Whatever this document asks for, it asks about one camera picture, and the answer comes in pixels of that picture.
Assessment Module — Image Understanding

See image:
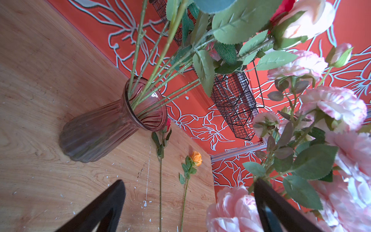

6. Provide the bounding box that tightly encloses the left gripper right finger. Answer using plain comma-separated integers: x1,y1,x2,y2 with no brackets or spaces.
254,178,321,232

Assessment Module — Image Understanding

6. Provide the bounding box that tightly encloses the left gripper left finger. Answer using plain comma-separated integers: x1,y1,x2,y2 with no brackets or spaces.
57,180,126,232

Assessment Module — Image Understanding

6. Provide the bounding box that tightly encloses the large pink peony stem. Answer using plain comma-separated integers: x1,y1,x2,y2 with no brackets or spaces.
206,186,263,232

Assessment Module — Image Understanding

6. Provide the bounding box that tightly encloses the dark ribbed glass vase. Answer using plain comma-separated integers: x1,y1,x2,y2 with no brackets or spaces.
59,77,168,163

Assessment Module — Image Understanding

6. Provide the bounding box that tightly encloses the small red rose stem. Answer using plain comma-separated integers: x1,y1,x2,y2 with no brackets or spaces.
151,119,172,232

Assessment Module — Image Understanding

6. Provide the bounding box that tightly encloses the orange yellow rose stem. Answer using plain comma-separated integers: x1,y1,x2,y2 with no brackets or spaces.
179,151,203,232

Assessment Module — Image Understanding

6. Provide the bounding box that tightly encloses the pink carnation spray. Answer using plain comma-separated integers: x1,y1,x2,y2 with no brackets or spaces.
252,43,369,180

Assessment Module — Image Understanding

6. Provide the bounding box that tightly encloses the peach rose stem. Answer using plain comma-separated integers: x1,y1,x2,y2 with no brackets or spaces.
271,0,336,50

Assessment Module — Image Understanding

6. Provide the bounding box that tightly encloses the black wire wall basket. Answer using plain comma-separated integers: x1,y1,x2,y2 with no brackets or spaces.
157,1,278,140

